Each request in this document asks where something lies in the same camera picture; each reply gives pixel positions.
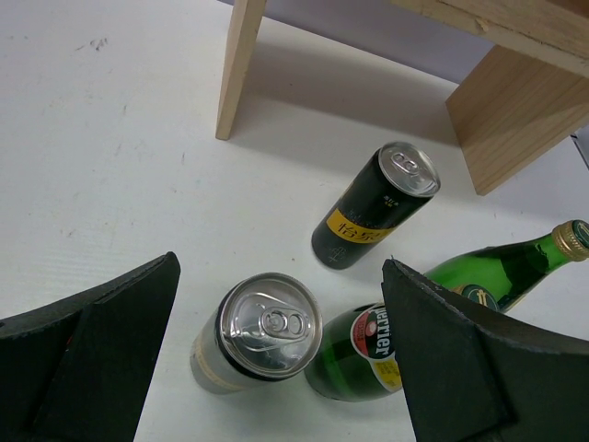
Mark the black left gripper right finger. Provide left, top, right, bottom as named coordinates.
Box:
left=382, top=259, right=588, bottom=441

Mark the green perrier bottle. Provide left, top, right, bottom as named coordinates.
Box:
left=305, top=303, right=402, bottom=402
left=424, top=219, right=588, bottom=312

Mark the black gold band can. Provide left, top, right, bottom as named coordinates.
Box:
left=190, top=273, right=323, bottom=394

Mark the light wooden shelf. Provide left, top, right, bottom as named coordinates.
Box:
left=215, top=1, right=588, bottom=195

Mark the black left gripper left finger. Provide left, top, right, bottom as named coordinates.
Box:
left=1, top=252, right=180, bottom=441

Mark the black yellow label can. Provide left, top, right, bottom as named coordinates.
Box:
left=311, top=142, right=441, bottom=270

